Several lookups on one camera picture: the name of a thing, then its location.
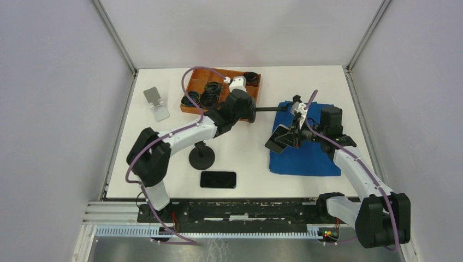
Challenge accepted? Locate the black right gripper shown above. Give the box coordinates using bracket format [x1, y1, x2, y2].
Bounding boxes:
[275, 116, 327, 148]

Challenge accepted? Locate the black phone stand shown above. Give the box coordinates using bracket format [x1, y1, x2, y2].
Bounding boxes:
[244, 95, 301, 123]
[188, 141, 215, 170]

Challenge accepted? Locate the black phone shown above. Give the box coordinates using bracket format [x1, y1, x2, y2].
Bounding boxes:
[264, 124, 289, 154]
[200, 171, 237, 189]

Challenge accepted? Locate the blue cloth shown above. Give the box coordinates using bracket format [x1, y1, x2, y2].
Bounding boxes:
[269, 102, 341, 177]

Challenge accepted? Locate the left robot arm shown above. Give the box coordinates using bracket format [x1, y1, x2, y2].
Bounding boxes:
[126, 90, 256, 223]

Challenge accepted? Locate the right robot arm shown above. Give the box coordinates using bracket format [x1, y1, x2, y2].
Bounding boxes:
[265, 104, 411, 250]

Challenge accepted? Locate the silver metal phone stand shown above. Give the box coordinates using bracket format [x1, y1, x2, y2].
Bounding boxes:
[143, 87, 170, 122]

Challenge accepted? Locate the rolled tie back right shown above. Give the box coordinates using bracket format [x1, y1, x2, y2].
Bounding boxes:
[243, 72, 260, 87]

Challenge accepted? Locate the rolled tie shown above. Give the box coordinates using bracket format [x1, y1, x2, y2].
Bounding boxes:
[181, 91, 200, 108]
[200, 92, 219, 109]
[243, 72, 260, 87]
[204, 81, 222, 96]

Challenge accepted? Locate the rolled tie front centre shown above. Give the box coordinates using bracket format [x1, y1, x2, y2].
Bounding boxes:
[200, 92, 219, 109]

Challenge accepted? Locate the rolled tie centre top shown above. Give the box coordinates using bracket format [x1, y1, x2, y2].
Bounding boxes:
[204, 81, 222, 96]

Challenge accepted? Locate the wooden compartment tray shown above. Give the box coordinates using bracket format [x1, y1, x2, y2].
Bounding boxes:
[180, 68, 260, 124]

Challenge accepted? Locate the rolled tie front left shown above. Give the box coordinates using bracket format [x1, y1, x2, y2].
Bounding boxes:
[181, 91, 200, 108]

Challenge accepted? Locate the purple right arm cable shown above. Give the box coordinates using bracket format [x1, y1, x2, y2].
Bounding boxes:
[304, 90, 399, 252]

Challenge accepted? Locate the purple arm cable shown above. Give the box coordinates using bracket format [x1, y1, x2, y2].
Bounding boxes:
[124, 66, 232, 247]
[304, 90, 399, 252]

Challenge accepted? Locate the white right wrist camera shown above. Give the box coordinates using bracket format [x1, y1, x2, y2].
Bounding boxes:
[290, 102, 308, 128]

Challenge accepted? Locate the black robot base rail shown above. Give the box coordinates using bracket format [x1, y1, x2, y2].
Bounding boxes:
[137, 198, 347, 234]

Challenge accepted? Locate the aluminium frame post right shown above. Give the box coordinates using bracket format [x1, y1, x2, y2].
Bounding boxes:
[345, 0, 393, 72]

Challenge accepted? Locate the aluminium frame post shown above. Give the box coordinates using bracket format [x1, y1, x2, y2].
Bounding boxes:
[345, 0, 393, 72]
[90, 0, 138, 75]

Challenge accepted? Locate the white toothed cable duct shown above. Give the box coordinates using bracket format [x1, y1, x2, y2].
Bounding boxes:
[95, 225, 322, 240]

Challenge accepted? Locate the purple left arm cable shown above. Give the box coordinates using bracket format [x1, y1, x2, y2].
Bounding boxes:
[124, 66, 232, 247]

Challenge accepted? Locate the aluminium frame post left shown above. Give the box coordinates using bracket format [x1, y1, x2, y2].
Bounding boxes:
[90, 0, 138, 75]

